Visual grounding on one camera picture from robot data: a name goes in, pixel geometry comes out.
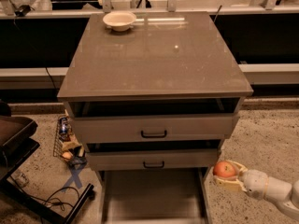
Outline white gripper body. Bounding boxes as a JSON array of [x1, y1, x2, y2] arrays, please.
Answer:
[[239, 169, 268, 200]]

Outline black floor cable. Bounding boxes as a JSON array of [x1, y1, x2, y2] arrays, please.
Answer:
[[8, 175, 82, 213]]

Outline red apple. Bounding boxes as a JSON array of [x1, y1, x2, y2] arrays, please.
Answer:
[[213, 161, 236, 178]]

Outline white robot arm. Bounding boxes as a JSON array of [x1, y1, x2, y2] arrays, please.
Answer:
[[213, 161, 299, 220]]

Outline open bottom drawer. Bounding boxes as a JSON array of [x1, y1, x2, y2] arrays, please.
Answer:
[[101, 169, 211, 224]]

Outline middle grey drawer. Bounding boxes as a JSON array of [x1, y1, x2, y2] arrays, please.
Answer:
[[86, 148, 218, 171]]

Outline black power adapter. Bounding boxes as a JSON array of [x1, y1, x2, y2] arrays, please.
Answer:
[[15, 5, 31, 17]]

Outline top grey drawer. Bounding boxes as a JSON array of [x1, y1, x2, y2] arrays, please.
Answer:
[[70, 114, 239, 144]]

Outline dark rolling cart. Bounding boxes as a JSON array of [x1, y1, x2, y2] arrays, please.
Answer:
[[0, 101, 94, 224]]

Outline wire basket with items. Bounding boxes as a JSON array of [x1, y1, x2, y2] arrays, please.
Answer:
[[53, 115, 87, 168]]

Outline grey drawer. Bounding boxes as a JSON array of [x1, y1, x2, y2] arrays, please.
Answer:
[[70, 114, 239, 144], [86, 148, 218, 171]]

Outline white bowl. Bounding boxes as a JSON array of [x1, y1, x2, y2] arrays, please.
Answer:
[[103, 11, 136, 32]]

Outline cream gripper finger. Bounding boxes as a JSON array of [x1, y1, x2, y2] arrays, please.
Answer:
[[213, 175, 246, 191], [228, 160, 248, 175]]

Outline grey drawer cabinet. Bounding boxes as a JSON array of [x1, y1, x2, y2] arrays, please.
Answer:
[[56, 11, 254, 224]]

